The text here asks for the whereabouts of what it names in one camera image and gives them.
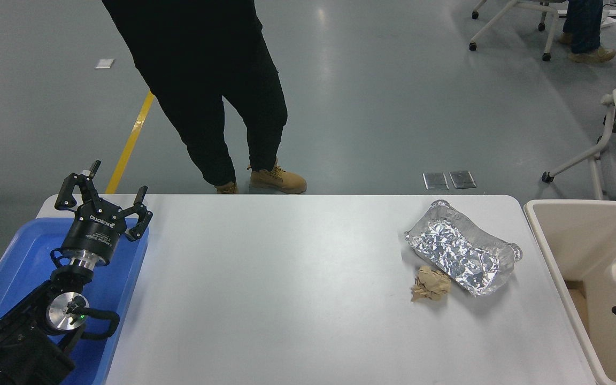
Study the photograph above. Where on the standing person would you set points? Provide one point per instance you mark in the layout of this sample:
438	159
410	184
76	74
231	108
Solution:
206	80

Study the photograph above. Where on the crumpled tan paper ball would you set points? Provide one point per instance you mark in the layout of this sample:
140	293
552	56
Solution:
432	286

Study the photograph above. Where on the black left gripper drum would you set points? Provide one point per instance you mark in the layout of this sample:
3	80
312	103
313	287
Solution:
94	232

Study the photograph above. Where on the silver foil tray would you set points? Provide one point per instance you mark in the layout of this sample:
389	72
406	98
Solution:
457	251

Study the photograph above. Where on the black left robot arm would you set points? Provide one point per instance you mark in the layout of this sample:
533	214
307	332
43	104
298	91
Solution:
19	342

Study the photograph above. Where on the large pale bin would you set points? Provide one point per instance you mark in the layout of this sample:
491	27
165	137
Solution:
570	235

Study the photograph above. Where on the white wheeled office chair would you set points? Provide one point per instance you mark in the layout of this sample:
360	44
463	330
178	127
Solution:
500	18

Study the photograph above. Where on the blue plastic tray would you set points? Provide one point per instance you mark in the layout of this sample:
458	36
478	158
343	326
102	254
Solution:
24	251

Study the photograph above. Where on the seated person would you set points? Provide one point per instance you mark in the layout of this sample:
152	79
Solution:
586	27

